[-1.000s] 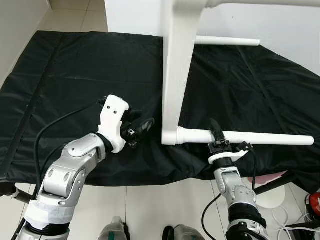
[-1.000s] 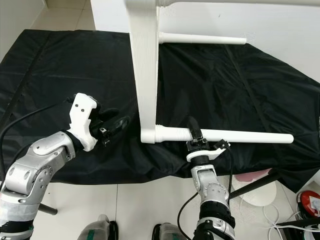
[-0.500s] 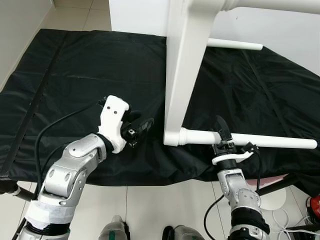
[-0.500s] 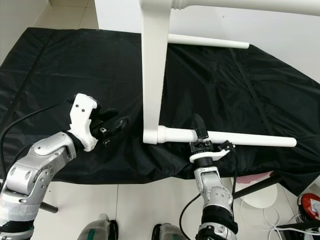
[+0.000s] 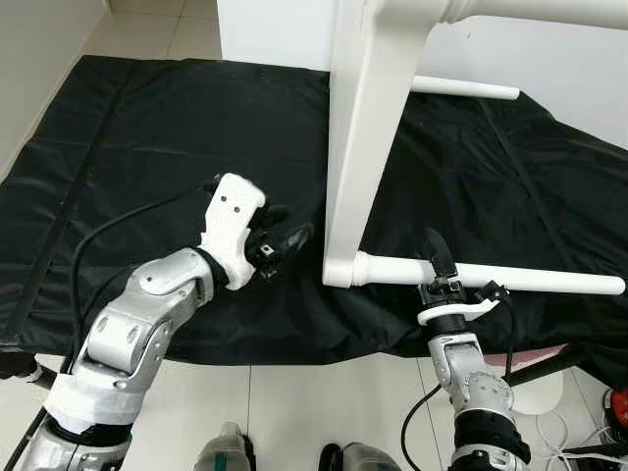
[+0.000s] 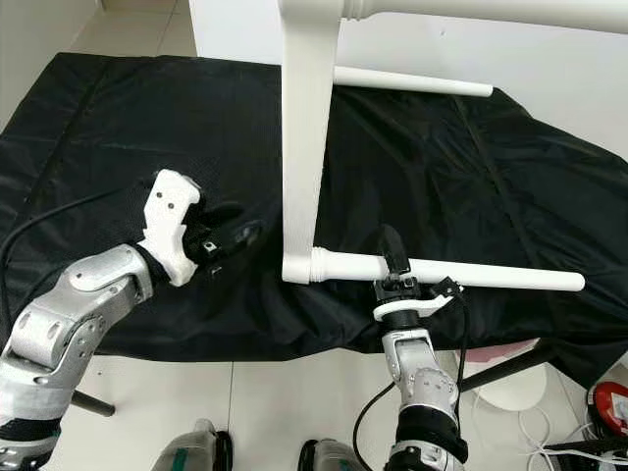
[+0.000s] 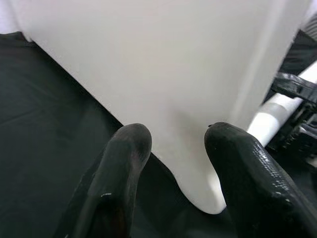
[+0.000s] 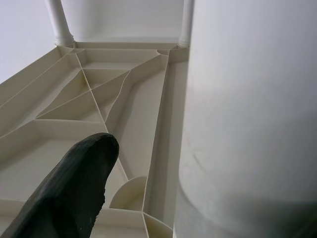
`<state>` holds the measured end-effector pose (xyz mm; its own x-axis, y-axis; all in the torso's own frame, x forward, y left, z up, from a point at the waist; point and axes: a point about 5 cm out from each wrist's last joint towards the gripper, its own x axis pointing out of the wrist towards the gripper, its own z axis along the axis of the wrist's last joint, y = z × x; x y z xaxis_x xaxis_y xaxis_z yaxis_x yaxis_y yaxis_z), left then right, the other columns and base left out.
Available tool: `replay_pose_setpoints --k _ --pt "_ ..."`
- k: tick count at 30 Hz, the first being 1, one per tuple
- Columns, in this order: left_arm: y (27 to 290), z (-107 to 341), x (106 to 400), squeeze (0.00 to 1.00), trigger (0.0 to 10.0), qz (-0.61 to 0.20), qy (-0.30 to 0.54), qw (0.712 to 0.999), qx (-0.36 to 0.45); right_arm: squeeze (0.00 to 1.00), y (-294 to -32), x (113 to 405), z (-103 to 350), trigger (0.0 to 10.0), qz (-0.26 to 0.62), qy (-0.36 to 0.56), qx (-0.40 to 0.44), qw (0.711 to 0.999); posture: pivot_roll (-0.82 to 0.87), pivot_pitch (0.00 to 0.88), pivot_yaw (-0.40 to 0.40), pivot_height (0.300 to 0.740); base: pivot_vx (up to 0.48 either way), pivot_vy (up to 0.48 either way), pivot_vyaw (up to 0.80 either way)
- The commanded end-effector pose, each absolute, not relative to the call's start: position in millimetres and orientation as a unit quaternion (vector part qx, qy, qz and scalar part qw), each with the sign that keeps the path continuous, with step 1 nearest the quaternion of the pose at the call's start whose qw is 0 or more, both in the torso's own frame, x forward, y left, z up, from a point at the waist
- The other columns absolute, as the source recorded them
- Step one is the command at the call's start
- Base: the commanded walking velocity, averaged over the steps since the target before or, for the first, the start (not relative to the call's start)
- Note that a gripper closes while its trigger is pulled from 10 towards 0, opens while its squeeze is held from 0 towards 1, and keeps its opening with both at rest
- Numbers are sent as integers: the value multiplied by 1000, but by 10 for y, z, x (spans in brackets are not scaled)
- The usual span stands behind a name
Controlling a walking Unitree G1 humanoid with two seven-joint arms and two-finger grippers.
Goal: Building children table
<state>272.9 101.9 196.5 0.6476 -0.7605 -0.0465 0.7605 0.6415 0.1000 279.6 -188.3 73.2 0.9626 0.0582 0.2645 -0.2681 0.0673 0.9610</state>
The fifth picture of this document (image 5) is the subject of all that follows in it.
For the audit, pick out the black table cloth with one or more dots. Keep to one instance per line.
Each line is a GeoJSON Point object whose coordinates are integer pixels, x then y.
{"type": "Point", "coordinates": [196, 128]}

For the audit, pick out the pink stool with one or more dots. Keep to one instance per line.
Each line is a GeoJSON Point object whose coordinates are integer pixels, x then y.
{"type": "Point", "coordinates": [530, 353]}

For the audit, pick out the grey right robot foot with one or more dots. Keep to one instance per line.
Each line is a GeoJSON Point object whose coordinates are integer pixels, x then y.
{"type": "Point", "coordinates": [361, 459]}

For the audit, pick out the grey left robot foot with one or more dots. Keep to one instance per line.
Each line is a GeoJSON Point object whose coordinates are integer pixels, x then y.
{"type": "Point", "coordinates": [226, 451]}

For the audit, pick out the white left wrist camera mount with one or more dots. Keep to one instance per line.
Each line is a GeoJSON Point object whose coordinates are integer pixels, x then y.
{"type": "Point", "coordinates": [231, 216]}

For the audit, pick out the white plastic table leg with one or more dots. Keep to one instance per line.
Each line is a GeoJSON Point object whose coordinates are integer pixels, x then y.
{"type": "Point", "coordinates": [549, 10]}
{"type": "Point", "coordinates": [471, 88]}
{"type": "Point", "coordinates": [549, 280]}

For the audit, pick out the white round floor base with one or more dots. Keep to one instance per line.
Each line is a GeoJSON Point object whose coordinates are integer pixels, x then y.
{"type": "Point", "coordinates": [540, 392]}

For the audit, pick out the white plastic children table top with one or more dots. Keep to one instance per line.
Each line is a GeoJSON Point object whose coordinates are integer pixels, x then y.
{"type": "Point", "coordinates": [368, 147]}

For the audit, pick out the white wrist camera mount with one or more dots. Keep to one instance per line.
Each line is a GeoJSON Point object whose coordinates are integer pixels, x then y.
{"type": "Point", "coordinates": [461, 314]}
{"type": "Point", "coordinates": [231, 216]}

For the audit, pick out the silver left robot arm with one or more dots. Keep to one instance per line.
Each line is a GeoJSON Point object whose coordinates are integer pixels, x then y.
{"type": "Point", "coordinates": [128, 324]}

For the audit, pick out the grey robot foot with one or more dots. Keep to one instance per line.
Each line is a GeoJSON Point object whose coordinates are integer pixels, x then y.
{"type": "Point", "coordinates": [226, 451]}
{"type": "Point", "coordinates": [361, 459]}

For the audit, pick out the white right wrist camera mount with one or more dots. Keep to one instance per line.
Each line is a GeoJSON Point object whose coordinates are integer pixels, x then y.
{"type": "Point", "coordinates": [461, 314]}

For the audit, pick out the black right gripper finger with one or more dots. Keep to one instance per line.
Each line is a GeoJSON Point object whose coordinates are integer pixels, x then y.
{"type": "Point", "coordinates": [442, 257]}

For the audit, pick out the red round canister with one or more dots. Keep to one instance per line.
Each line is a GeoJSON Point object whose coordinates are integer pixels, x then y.
{"type": "Point", "coordinates": [620, 407]}

